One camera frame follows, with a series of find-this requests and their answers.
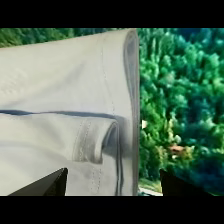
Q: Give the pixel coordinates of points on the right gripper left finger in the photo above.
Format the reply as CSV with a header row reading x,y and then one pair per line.
x,y
50,185

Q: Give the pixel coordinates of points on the light blue T-shirt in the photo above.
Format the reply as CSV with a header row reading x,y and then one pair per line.
x,y
56,86

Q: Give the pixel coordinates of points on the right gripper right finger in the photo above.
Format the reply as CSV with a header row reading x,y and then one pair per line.
x,y
175,186

